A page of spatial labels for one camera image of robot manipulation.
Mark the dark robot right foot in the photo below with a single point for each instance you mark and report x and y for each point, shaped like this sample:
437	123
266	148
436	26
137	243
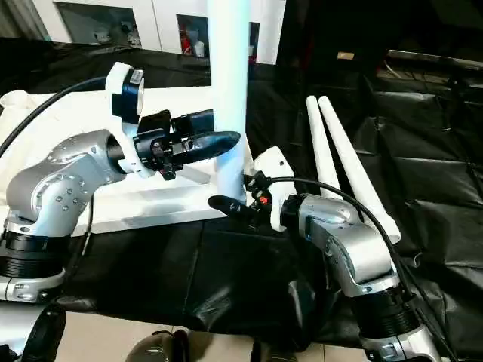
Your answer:
271	352

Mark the grey window curtain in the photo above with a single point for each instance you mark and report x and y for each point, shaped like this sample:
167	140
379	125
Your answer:
15	17

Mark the white plastic table leg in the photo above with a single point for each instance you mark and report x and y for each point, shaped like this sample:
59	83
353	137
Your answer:
351	158
322	151
230	75

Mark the small white cup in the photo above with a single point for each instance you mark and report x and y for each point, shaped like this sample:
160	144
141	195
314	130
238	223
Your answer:
251	51
199	50

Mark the white plastic table top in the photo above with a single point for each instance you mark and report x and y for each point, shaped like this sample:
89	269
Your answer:
75	203

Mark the red bottle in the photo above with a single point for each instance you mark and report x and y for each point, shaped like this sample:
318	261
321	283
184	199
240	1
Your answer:
185	41

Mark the black cabinet with gold label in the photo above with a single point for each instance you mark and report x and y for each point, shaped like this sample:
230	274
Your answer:
377	26

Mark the dark robot foot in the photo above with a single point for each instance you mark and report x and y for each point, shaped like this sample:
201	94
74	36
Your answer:
158	347
271	352

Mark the black work mat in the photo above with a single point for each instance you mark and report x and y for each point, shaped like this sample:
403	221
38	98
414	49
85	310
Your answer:
415	151

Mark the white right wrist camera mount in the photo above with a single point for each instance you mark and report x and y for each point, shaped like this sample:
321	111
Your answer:
275	169

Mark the dark robot left foot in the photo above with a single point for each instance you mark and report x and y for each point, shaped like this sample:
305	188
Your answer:
158	347

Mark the white display cabinet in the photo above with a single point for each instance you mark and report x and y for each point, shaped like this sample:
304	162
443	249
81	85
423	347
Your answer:
143	22

